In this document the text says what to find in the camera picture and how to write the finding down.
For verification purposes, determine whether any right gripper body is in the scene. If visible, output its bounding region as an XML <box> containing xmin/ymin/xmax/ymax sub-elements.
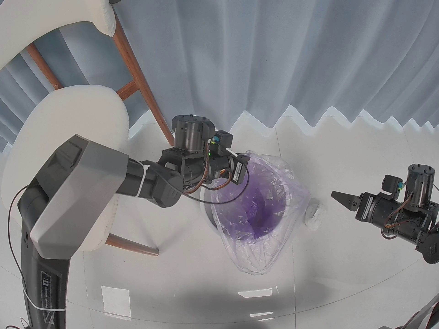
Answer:
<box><xmin>355</xmin><ymin>191</ymin><xmax>399</xmax><ymax>231</ymax></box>

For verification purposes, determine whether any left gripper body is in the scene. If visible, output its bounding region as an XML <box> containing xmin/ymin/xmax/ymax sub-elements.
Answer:
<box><xmin>209</xmin><ymin>154</ymin><xmax>249</xmax><ymax>187</ymax></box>

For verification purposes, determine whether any purple plastic bag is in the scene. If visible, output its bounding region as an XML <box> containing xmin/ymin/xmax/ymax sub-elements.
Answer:
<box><xmin>210</xmin><ymin>152</ymin><xmax>311</xmax><ymax>275</ymax></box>

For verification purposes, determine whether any white trash bin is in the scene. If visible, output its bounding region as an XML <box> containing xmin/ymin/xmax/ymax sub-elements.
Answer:
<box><xmin>200</xmin><ymin>178</ymin><xmax>292</xmax><ymax>244</ymax></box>

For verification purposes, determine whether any crumpled white paper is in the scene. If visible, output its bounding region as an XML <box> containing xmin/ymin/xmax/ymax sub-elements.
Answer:
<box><xmin>305</xmin><ymin>199</ymin><xmax>328</xmax><ymax>232</ymax></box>

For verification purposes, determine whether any blue-grey curtain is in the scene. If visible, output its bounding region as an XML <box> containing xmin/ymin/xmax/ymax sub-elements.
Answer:
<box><xmin>0</xmin><ymin>0</ymin><xmax>439</xmax><ymax>153</ymax></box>

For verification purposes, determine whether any cream padded wooden chair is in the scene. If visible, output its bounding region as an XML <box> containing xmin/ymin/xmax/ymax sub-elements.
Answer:
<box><xmin>0</xmin><ymin>0</ymin><xmax>177</xmax><ymax>257</ymax></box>

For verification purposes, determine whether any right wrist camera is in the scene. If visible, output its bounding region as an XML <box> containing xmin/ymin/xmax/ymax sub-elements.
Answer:
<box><xmin>382</xmin><ymin>174</ymin><xmax>402</xmax><ymax>196</ymax></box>

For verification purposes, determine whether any black cable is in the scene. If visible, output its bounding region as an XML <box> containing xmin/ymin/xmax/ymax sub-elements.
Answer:
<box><xmin>8</xmin><ymin>185</ymin><xmax>36</xmax><ymax>329</ymax></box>
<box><xmin>185</xmin><ymin>156</ymin><xmax>252</xmax><ymax>205</ymax></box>

